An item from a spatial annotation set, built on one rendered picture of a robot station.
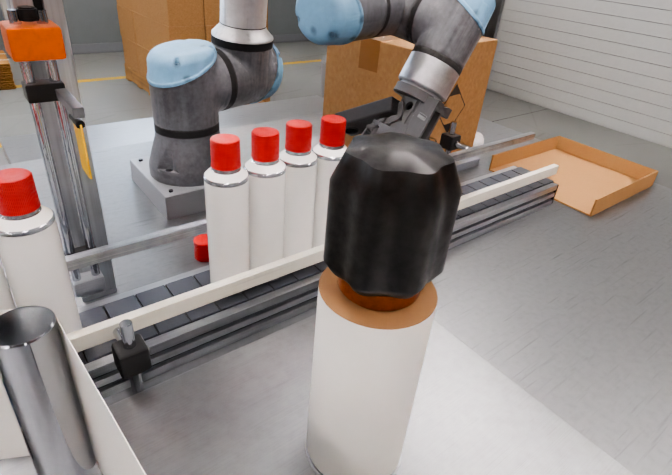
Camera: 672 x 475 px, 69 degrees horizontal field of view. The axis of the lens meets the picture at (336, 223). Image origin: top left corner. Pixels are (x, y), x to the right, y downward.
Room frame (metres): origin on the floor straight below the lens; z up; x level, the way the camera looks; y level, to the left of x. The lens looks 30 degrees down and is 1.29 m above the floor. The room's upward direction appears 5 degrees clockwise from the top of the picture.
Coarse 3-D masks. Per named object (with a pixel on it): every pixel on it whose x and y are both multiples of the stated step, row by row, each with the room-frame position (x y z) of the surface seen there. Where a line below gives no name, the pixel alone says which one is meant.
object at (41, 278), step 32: (0, 192) 0.36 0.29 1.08; (32, 192) 0.37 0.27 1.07; (0, 224) 0.36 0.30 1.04; (32, 224) 0.36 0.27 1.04; (0, 256) 0.36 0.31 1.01; (32, 256) 0.36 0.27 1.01; (64, 256) 0.39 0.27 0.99; (32, 288) 0.35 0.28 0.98; (64, 288) 0.37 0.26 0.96; (64, 320) 0.36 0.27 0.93
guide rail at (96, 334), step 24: (552, 168) 0.94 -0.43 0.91; (480, 192) 0.79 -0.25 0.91; (504, 192) 0.83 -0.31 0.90; (288, 264) 0.52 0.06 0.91; (312, 264) 0.55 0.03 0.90; (216, 288) 0.45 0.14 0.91; (240, 288) 0.48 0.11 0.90; (144, 312) 0.40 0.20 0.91; (168, 312) 0.42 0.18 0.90; (72, 336) 0.36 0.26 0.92; (96, 336) 0.37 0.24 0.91
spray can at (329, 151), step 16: (320, 128) 0.61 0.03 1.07; (336, 128) 0.59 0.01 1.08; (320, 144) 0.61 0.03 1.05; (336, 144) 0.60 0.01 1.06; (320, 160) 0.59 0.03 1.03; (336, 160) 0.59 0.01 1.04; (320, 176) 0.59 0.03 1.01; (320, 192) 0.59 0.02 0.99; (320, 208) 0.59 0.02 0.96; (320, 224) 0.59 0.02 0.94; (320, 240) 0.59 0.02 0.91
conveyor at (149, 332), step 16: (496, 176) 0.95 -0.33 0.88; (512, 176) 0.96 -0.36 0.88; (464, 192) 0.86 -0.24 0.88; (512, 192) 0.88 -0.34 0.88; (464, 208) 0.79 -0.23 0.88; (480, 208) 0.79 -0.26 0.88; (208, 272) 0.53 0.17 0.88; (304, 272) 0.55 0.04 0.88; (320, 272) 0.56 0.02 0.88; (160, 288) 0.49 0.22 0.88; (176, 288) 0.49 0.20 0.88; (192, 288) 0.49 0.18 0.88; (256, 288) 0.50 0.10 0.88; (272, 288) 0.51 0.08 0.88; (112, 304) 0.45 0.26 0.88; (128, 304) 0.45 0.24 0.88; (144, 304) 0.45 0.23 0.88; (208, 304) 0.46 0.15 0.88; (224, 304) 0.47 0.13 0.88; (96, 320) 0.42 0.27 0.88; (176, 320) 0.43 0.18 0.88; (192, 320) 0.43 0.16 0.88; (144, 336) 0.40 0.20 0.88; (80, 352) 0.37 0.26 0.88; (96, 352) 0.37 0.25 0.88
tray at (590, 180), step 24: (528, 144) 1.19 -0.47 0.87; (552, 144) 1.27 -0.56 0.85; (576, 144) 1.25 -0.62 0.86; (504, 168) 1.11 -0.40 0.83; (528, 168) 1.12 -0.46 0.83; (576, 168) 1.15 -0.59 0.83; (600, 168) 1.17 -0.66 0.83; (624, 168) 1.15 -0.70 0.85; (648, 168) 1.11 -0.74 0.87; (576, 192) 1.01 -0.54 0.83; (600, 192) 1.02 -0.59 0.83; (624, 192) 0.99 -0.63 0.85
